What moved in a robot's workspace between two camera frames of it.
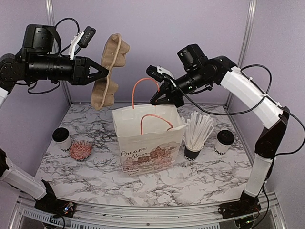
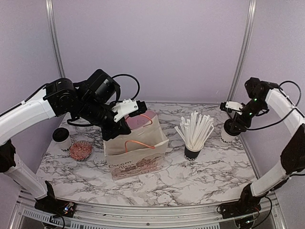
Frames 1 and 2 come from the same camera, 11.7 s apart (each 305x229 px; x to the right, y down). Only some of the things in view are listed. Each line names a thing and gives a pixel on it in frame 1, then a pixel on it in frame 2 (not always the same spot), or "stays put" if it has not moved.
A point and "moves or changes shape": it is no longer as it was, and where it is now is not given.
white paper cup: [223, 143] moves or changes shape
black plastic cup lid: [225, 137] to [231, 127]
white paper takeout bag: [149, 137] moves or changes shape
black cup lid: [60, 134] stays put
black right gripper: [172, 96] to [239, 119]
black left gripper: [81, 65] to [121, 128]
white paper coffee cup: [63, 139] to [63, 149]
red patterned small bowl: [80, 150] stays put
